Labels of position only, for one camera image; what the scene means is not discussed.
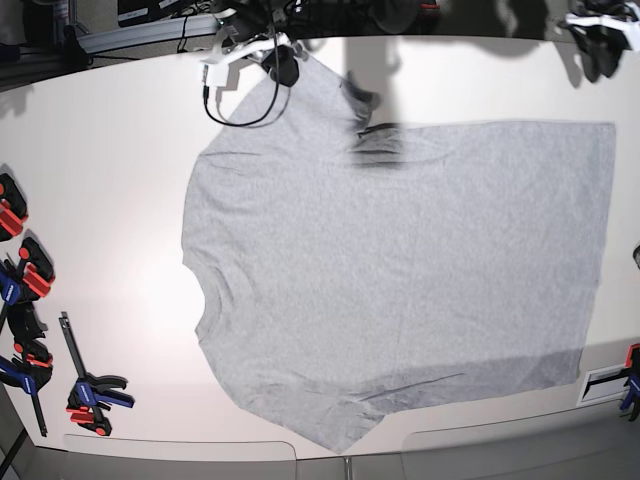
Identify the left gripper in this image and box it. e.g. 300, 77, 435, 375
563, 1, 639, 83

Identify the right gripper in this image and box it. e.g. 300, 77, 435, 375
214, 7, 305, 86

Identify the grey T-shirt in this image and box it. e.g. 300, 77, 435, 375
182, 59, 616, 453

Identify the dark object at right edge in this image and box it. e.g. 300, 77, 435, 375
632, 245, 640, 269

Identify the red black clamp top left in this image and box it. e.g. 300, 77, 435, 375
1, 173, 28, 242

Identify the blue red bar clamp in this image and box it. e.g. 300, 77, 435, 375
1, 236, 55, 327

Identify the blue clamp at right edge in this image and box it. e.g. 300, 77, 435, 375
589, 343, 640, 424

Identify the small blue bar clamp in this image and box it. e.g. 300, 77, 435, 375
59, 312, 135, 437

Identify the blue black bar clamp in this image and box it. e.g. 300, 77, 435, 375
1, 302, 53, 438

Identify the black camera cable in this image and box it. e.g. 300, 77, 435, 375
201, 29, 296, 128

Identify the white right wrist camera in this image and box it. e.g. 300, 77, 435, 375
201, 55, 237, 90

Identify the aluminium frame rail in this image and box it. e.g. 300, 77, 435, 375
77, 14, 218, 54

